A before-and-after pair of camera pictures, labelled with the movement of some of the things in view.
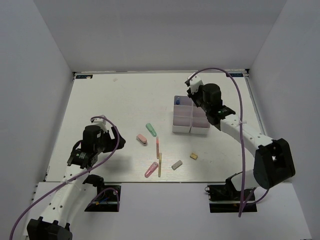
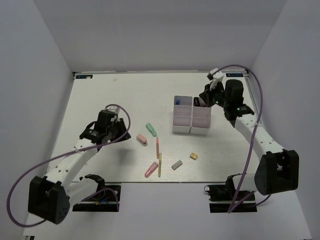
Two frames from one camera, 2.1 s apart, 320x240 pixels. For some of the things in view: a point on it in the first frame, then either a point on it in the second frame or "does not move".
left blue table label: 83,76 does not move
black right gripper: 193,96 to 204,97
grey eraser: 177,165 does not move
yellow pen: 160,164 does not move
